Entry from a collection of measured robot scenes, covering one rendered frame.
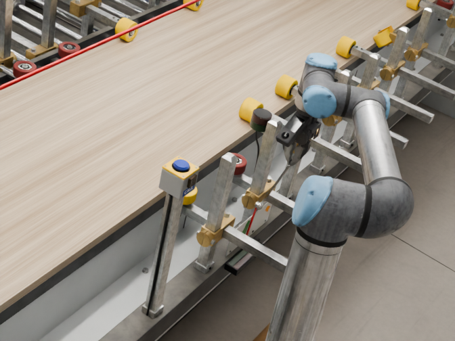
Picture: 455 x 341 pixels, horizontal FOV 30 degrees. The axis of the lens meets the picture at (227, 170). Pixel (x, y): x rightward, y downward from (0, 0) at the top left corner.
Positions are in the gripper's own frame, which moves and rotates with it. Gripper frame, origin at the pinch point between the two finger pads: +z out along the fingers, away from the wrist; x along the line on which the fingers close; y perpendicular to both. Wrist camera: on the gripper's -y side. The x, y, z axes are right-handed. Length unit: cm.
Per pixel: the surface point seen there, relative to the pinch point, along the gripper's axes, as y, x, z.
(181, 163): -52, 8, -22
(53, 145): -35, 64, 11
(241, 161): 3.8, 18.0, 11.5
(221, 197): -27.8, 6.3, 1.9
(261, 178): -2.9, 6.5, 8.4
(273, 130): -2.6, 7.0, -9.6
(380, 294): 86, -25, 103
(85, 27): 39, 116, 18
